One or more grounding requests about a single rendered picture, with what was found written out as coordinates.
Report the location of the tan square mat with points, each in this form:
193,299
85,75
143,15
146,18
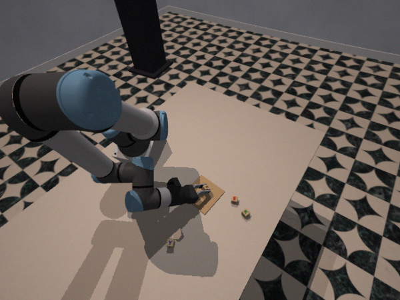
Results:
206,201

